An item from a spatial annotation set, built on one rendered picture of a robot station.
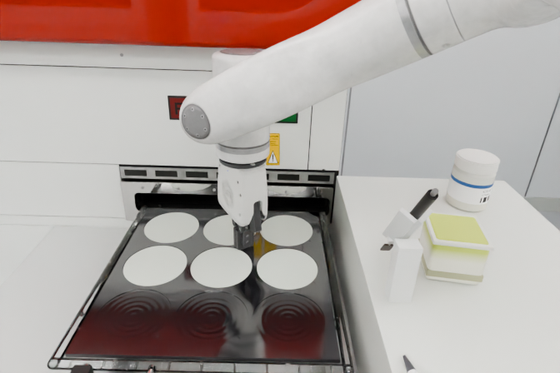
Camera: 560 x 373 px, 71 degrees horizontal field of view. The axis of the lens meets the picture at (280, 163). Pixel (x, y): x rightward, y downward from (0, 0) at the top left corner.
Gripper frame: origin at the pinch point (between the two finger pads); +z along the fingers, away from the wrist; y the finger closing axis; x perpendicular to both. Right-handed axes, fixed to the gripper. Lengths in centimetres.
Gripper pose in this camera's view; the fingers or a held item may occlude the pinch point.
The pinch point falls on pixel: (243, 236)
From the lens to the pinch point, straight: 70.3
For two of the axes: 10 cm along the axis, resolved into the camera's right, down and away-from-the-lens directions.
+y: 5.2, 3.8, -7.7
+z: -0.3, 9.0, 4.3
